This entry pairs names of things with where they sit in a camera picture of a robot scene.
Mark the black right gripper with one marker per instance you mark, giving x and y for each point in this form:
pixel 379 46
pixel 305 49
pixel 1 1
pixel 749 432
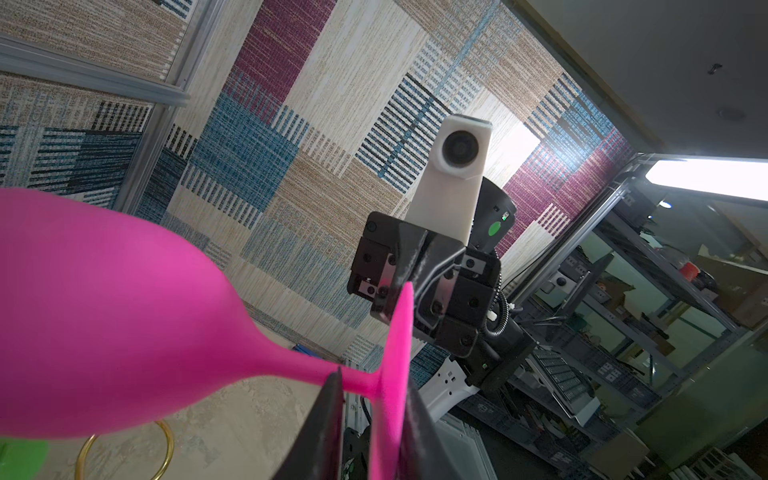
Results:
pixel 454 285

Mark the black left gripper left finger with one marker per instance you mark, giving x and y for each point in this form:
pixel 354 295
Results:
pixel 318 449

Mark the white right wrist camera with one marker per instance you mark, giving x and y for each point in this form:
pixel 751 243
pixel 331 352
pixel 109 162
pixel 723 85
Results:
pixel 446 195

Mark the gold wine glass rack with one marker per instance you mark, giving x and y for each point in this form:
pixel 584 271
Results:
pixel 139 454

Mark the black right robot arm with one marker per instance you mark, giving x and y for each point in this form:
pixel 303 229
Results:
pixel 502 344

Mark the pink wine glass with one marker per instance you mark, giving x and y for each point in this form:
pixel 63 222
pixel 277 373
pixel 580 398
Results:
pixel 109 321

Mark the blue clip tool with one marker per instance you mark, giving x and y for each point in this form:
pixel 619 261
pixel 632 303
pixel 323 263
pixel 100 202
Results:
pixel 302 349

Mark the green wine glass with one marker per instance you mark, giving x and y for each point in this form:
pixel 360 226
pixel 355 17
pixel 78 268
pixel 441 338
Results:
pixel 22 459

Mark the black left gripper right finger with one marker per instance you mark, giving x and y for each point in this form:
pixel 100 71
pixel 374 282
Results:
pixel 421 454

